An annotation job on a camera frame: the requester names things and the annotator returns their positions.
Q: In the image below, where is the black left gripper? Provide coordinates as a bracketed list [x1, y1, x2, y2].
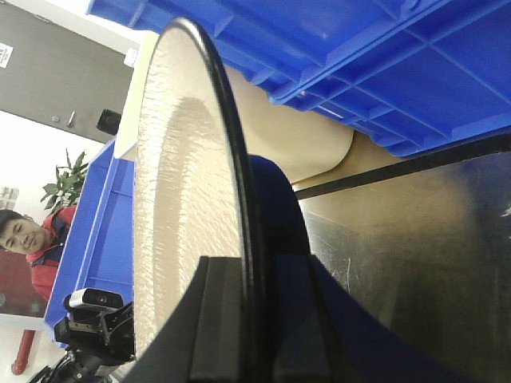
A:
[29, 256, 254, 383]

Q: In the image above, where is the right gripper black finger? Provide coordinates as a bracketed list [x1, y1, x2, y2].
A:
[259, 157, 470, 382]

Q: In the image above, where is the beige plate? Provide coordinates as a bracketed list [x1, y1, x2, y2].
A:
[131, 18, 264, 360]

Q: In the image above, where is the cream plastic bin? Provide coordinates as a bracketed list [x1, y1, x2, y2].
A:
[114, 31, 398, 184]

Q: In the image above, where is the red pipe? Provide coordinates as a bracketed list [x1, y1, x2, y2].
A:
[10, 330, 36, 376]

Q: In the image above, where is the man in red jacket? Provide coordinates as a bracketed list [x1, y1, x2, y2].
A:
[1, 205, 77, 300]

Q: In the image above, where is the green potted plant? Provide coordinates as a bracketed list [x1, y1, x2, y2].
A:
[40, 150, 89, 213]

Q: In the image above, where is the large blue plastic crate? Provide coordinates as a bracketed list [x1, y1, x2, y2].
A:
[86, 0, 510, 157]

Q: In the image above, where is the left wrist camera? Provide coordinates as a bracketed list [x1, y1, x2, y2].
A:
[64, 287, 124, 311]

